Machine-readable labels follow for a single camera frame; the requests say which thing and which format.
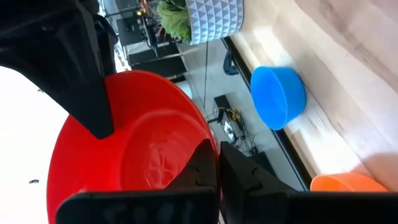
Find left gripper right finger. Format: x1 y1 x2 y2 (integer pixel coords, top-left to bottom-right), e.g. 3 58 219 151
219 141 398 224

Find succulent in white patterned pot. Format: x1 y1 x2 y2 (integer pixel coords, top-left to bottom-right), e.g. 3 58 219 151
157 0 245 47

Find black aluminium table frame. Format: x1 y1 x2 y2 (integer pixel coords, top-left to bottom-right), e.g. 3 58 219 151
221 36 313 190

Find orange plastic mini bowl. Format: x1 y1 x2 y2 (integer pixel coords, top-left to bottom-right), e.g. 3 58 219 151
310 172 389 193

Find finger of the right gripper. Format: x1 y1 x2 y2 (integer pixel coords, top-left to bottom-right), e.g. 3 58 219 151
0 0 115 140
93 14 119 77

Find tangled floor cables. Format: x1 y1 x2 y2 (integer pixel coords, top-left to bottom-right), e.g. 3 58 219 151
206 105 259 156

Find blue plastic mini bowl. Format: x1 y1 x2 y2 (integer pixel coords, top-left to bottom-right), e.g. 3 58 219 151
250 65 307 131

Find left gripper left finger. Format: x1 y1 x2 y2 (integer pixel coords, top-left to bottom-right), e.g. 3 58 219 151
55 138 219 224

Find red plastic mini bowl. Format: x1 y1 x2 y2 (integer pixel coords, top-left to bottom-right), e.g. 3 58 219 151
46 70 220 224

